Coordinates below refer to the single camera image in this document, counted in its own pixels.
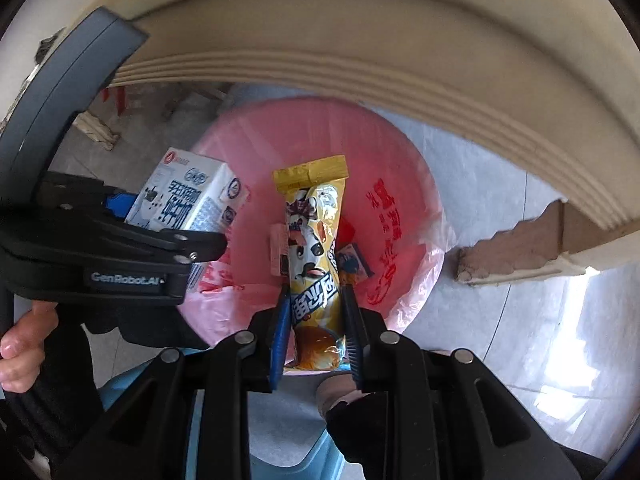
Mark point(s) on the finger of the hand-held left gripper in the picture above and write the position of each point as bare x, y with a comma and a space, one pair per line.
117, 203
170, 246

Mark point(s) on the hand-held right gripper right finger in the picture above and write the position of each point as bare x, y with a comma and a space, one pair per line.
352, 332

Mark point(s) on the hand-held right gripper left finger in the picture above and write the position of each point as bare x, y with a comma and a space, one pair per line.
280, 332

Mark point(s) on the white and blue milk carton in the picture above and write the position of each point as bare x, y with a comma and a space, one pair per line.
185, 195

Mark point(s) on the yellow snack packet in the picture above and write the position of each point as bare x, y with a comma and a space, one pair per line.
312, 240

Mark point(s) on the bin with pink bag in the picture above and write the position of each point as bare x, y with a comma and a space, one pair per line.
400, 160

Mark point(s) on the person's left hand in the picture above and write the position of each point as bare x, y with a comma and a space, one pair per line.
25, 350

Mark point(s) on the dark blue packet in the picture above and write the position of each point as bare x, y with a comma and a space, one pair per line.
354, 260

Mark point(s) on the small pink box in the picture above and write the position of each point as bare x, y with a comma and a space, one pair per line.
277, 252

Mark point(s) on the person's left leg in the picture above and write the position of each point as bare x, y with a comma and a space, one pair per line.
135, 332

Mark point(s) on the person's leg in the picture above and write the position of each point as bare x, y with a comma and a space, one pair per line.
135, 332
357, 435

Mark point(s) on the red packet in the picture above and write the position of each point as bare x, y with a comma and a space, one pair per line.
347, 232

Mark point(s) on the person's right leg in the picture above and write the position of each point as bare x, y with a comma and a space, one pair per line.
357, 435

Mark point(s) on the light blue stool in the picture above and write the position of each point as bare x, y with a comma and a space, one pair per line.
295, 455

